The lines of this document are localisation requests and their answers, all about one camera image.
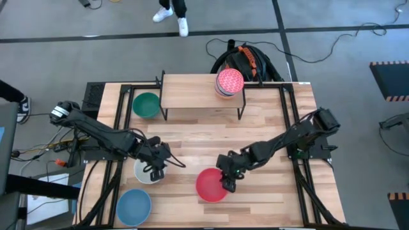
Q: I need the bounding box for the long black floor cable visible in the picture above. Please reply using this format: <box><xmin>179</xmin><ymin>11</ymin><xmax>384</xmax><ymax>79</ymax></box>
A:
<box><xmin>205</xmin><ymin>0</ymin><xmax>409</xmax><ymax>65</ymax></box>

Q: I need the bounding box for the teal bowl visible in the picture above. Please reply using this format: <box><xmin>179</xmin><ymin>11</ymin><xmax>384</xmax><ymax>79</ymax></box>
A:
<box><xmin>132</xmin><ymin>92</ymin><xmax>162</xmax><ymax>120</ymax></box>

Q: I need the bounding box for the large white bowl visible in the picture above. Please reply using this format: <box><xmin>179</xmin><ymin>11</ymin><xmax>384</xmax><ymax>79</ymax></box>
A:
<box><xmin>133</xmin><ymin>158</ymin><xmax>168</xmax><ymax>185</ymax></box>

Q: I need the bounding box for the black metal beam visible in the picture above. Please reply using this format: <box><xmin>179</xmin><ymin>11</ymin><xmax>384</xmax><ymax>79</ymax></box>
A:
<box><xmin>6</xmin><ymin>174</ymin><xmax>81</xmax><ymax>201</ymax></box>

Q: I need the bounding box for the black perforated box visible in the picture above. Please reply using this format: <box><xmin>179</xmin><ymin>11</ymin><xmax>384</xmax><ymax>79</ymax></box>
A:
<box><xmin>85</xmin><ymin>82</ymin><xmax>107</xmax><ymax>112</ymax></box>

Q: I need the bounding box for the grey computer monitor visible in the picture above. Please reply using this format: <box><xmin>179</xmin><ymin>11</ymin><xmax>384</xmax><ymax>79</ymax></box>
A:
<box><xmin>0</xmin><ymin>102</ymin><xmax>20</xmax><ymax>196</ymax></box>

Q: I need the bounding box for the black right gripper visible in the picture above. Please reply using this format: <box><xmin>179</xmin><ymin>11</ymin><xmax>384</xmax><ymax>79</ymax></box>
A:
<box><xmin>216</xmin><ymin>150</ymin><xmax>249</xmax><ymax>194</ymax></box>

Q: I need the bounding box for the black and orange vacuum cleaner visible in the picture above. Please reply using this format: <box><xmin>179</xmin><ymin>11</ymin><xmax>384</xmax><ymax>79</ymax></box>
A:
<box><xmin>209</xmin><ymin>38</ymin><xmax>284</xmax><ymax>82</ymax></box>

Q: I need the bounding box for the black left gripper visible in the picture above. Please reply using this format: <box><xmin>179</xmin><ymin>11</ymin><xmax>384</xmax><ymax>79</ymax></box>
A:
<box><xmin>137</xmin><ymin>136</ymin><xmax>173</xmax><ymax>183</ymax></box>

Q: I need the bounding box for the black platform with hazard stripes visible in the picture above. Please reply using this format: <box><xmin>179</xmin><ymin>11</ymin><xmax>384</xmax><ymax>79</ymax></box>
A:
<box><xmin>387</xmin><ymin>192</ymin><xmax>409</xmax><ymax>230</ymax></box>
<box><xmin>369</xmin><ymin>60</ymin><xmax>409</xmax><ymax>102</ymax></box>

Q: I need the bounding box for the wooden shelf with black legs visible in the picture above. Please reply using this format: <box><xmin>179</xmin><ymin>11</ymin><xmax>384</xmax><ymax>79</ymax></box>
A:
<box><xmin>155</xmin><ymin>70</ymin><xmax>247</xmax><ymax>121</ymax></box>

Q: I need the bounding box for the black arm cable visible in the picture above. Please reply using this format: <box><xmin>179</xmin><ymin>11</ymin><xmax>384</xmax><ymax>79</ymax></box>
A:
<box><xmin>140</xmin><ymin>127</ymin><xmax>187</xmax><ymax>173</ymax></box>

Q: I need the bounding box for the large red bowl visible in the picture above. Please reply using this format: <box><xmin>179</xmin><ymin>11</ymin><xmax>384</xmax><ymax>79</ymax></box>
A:
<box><xmin>195</xmin><ymin>167</ymin><xmax>230</xmax><ymax>204</ymax></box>

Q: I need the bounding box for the white paper sheet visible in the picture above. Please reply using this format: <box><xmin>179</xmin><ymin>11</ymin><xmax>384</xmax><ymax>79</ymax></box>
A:
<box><xmin>26</xmin><ymin>173</ymin><xmax>70</xmax><ymax>225</ymax></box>

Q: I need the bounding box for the pink patterned bowl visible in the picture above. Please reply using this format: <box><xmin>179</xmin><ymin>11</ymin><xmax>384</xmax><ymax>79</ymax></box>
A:
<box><xmin>216</xmin><ymin>67</ymin><xmax>245</xmax><ymax>96</ymax></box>

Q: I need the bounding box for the large blue bowl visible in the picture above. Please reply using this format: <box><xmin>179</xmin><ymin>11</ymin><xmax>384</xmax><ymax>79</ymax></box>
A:
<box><xmin>116</xmin><ymin>188</ymin><xmax>153</xmax><ymax>227</ymax></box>

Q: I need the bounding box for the black floor device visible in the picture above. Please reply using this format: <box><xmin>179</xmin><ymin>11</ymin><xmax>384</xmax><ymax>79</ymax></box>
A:
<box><xmin>379</xmin><ymin>112</ymin><xmax>409</xmax><ymax>131</ymax></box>

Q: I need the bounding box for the black metal table frame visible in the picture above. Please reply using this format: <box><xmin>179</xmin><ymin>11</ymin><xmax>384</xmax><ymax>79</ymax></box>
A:
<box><xmin>75</xmin><ymin>81</ymin><xmax>348</xmax><ymax>230</ymax></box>

